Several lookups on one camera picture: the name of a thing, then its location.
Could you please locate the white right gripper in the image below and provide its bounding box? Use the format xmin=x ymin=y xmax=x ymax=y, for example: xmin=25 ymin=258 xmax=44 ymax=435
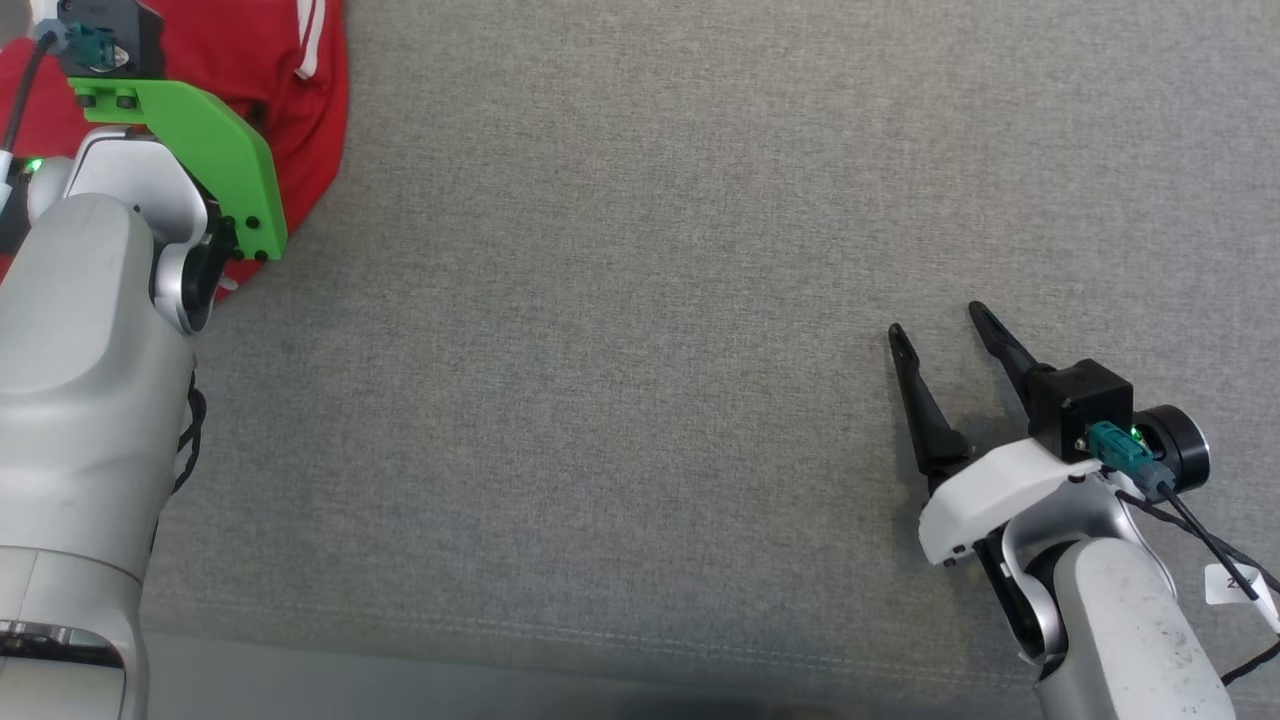
xmin=888 ymin=301 xmax=1141 ymax=569

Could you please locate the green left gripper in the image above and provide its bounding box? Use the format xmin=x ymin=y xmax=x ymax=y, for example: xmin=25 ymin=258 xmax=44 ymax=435
xmin=68 ymin=78 xmax=289 ymax=263

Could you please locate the red jersey with white sleeves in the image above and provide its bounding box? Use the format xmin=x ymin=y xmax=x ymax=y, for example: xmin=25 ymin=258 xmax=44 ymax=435
xmin=0 ymin=0 xmax=349 ymax=301

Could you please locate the black left camera cable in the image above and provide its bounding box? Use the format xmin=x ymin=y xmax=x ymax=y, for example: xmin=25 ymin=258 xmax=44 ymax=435
xmin=0 ymin=28 xmax=69 ymax=153

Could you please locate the black camera cable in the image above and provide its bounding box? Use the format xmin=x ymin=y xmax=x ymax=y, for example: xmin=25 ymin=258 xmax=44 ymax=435
xmin=1088 ymin=420 xmax=1280 ymax=691
xmin=0 ymin=28 xmax=69 ymax=153

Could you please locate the black right camera cable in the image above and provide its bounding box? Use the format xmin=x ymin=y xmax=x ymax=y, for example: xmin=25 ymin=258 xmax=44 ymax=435
xmin=1088 ymin=420 xmax=1280 ymax=691

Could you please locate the black braided cable on arm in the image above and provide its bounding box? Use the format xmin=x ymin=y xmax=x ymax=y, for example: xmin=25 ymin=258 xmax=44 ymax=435
xmin=150 ymin=368 xmax=208 ymax=561

